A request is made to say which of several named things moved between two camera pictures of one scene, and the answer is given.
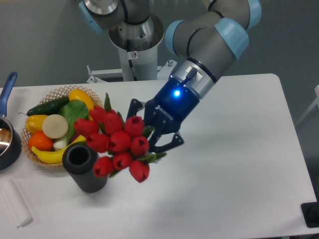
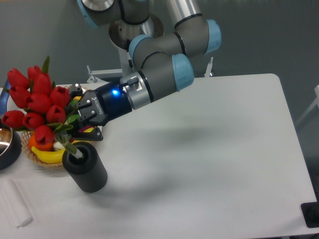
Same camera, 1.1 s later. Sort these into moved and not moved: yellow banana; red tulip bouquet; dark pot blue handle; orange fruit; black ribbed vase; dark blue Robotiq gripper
Moved: dark blue Robotiq gripper; red tulip bouquet
Not moved: orange fruit; yellow banana; dark pot blue handle; black ribbed vase
